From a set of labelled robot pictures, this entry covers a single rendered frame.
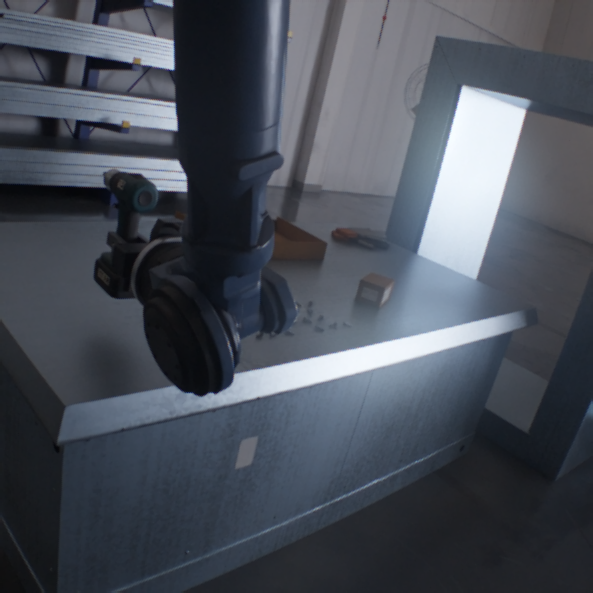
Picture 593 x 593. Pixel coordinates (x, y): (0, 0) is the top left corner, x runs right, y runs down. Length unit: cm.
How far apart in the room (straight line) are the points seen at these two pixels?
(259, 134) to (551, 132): 1059
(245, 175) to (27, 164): 410
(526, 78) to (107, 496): 212
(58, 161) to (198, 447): 379
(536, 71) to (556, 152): 856
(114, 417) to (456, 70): 217
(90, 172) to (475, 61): 321
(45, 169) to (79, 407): 390
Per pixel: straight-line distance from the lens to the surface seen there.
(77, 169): 487
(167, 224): 103
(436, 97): 279
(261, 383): 120
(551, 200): 1104
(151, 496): 128
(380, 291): 170
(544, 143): 1121
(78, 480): 115
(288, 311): 90
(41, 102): 479
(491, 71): 266
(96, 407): 101
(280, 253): 193
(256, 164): 68
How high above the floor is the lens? 118
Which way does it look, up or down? 18 degrees down
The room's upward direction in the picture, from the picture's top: 13 degrees clockwise
